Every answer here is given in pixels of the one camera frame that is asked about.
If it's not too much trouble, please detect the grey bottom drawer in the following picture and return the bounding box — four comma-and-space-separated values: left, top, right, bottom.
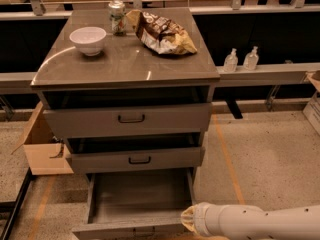
72, 168, 194, 240

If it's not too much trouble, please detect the grey drawer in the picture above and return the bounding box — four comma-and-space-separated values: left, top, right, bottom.
44, 103, 211, 138
72, 168, 194, 240
67, 147, 205, 173

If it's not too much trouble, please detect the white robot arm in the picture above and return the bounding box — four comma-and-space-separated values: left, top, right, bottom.
181, 202, 320, 240

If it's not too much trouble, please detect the grey drawer cabinet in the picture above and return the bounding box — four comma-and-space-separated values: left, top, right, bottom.
30, 7, 221, 185

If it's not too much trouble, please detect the grey top drawer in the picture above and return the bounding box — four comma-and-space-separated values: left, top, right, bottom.
44, 103, 211, 138

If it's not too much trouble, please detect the grey middle drawer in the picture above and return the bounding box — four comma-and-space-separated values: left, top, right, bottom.
67, 147, 205, 173

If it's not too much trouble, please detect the brown chip bag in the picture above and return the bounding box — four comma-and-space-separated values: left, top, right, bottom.
126, 9, 197, 55

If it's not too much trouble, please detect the left clear sanitizer bottle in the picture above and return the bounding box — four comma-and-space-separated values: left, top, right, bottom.
223, 48, 238, 72

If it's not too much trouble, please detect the clear sanitizer bottle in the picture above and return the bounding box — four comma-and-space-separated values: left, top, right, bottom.
223, 48, 238, 72
243, 46, 259, 70

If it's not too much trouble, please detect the white bowl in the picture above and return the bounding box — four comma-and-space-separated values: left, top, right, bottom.
69, 27, 106, 56

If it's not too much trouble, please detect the right clear sanitizer bottle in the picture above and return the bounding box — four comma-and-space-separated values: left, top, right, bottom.
243, 46, 259, 70

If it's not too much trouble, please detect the green soda can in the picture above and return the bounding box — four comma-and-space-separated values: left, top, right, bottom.
108, 0, 126, 36

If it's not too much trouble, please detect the cardboard box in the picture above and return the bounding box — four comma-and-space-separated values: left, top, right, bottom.
14, 102, 73, 175

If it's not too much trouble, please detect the white box at right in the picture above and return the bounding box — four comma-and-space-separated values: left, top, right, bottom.
303, 71, 320, 135

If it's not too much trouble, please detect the grey metal rail shelf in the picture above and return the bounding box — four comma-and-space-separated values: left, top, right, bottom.
0, 62, 320, 95

